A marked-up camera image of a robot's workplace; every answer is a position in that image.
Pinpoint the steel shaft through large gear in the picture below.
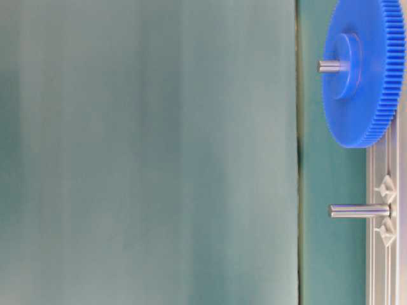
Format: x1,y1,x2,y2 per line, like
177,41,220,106
317,60,349,74

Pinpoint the bare steel shaft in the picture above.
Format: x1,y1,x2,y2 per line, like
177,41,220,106
328,204,391,219

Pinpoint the aluminium extrusion rail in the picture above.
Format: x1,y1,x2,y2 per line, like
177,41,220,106
366,119,406,304

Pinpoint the large blue gear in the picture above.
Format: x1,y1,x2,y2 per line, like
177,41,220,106
322,1,406,148

